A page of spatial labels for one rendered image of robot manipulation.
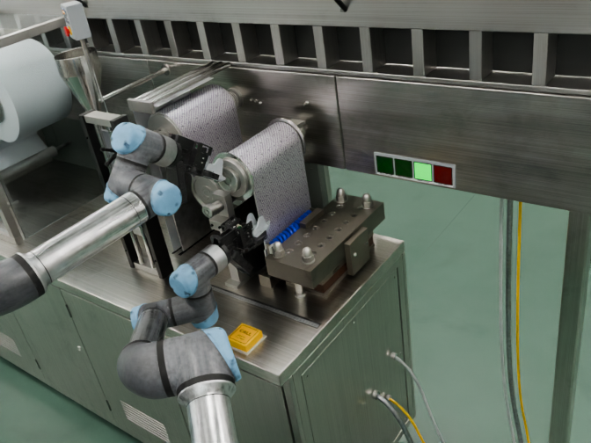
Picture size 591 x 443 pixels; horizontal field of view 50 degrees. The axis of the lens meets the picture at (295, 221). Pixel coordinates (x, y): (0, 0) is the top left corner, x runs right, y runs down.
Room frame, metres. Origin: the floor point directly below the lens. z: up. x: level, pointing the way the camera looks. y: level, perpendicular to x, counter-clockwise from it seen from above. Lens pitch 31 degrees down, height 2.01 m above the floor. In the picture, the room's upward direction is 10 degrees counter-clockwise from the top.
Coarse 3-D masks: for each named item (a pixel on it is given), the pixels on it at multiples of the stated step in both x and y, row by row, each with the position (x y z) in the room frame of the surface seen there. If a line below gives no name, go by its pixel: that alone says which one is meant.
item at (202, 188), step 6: (192, 180) 1.69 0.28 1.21; (198, 180) 1.68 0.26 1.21; (204, 180) 1.67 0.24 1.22; (210, 180) 1.64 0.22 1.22; (192, 186) 1.70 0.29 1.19; (198, 186) 1.69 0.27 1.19; (204, 186) 1.66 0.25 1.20; (210, 186) 1.65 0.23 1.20; (216, 186) 1.63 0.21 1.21; (198, 192) 1.69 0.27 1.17; (204, 192) 1.67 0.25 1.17; (210, 192) 1.65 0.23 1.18; (198, 198) 1.69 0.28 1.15; (204, 198) 1.67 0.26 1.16; (210, 198) 1.65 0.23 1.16; (204, 204) 1.68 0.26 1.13
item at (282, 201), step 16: (288, 176) 1.67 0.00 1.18; (304, 176) 1.72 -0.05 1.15; (272, 192) 1.61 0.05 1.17; (288, 192) 1.66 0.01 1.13; (304, 192) 1.71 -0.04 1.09; (272, 208) 1.60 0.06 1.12; (288, 208) 1.65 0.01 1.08; (304, 208) 1.71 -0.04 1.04; (272, 224) 1.59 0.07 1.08; (288, 224) 1.64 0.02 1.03; (272, 240) 1.58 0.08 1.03
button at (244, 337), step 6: (234, 330) 1.32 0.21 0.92; (240, 330) 1.32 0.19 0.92; (246, 330) 1.32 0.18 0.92; (252, 330) 1.31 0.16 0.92; (258, 330) 1.31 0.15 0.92; (234, 336) 1.30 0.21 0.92; (240, 336) 1.30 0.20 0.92; (246, 336) 1.29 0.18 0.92; (252, 336) 1.29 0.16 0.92; (258, 336) 1.29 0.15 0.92; (234, 342) 1.28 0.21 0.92; (240, 342) 1.27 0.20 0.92; (246, 342) 1.27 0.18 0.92; (252, 342) 1.28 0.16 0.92; (240, 348) 1.27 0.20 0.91; (246, 348) 1.26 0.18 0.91
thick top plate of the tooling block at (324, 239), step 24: (336, 216) 1.65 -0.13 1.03; (360, 216) 1.62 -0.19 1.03; (384, 216) 1.69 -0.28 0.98; (288, 240) 1.56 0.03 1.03; (312, 240) 1.54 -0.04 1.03; (336, 240) 1.52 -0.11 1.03; (288, 264) 1.44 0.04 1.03; (312, 264) 1.42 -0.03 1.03; (336, 264) 1.47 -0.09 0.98; (312, 288) 1.39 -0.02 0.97
